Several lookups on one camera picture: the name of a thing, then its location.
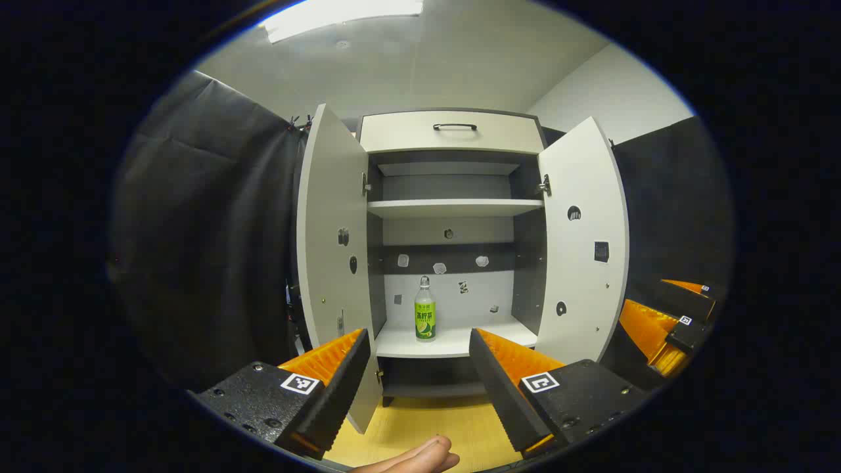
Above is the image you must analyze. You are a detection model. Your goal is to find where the green label clear bottle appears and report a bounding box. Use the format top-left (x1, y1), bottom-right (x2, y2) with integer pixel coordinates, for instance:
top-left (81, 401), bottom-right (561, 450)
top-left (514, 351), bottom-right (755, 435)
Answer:
top-left (414, 276), bottom-right (437, 342)

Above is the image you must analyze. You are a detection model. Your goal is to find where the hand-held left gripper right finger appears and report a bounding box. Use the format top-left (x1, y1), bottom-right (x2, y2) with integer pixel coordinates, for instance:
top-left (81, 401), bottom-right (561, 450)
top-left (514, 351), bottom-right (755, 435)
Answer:
top-left (468, 327), bottom-right (651, 461)

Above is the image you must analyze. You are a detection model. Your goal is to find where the grey white cabinet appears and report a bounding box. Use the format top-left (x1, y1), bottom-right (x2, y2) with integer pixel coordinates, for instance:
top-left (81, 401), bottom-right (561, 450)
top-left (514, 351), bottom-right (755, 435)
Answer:
top-left (358, 108), bottom-right (549, 408)

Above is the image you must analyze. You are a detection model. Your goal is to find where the white cabinet drawer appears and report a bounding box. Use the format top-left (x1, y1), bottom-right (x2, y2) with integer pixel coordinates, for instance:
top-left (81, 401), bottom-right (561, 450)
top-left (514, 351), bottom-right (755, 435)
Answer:
top-left (360, 110), bottom-right (546, 155)

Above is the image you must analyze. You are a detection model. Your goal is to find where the white camera sticker cabinet door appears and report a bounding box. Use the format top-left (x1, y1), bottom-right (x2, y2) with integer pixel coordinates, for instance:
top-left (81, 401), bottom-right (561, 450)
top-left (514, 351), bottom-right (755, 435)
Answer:
top-left (296, 103), bottom-right (385, 434)

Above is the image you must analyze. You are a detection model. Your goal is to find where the white headphone sticker cabinet door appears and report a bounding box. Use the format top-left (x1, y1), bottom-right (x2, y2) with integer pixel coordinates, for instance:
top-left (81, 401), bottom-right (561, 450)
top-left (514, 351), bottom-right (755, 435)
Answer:
top-left (535, 117), bottom-right (630, 365)

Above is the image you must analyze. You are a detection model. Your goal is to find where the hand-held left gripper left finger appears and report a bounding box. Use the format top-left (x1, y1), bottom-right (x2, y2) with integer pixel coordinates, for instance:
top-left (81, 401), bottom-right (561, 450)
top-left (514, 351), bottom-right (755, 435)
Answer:
top-left (187, 328), bottom-right (372, 461)

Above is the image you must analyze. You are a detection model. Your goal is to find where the ceiling light panel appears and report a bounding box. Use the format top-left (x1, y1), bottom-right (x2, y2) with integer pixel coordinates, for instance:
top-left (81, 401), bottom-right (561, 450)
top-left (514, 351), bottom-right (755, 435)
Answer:
top-left (260, 0), bottom-right (424, 43)

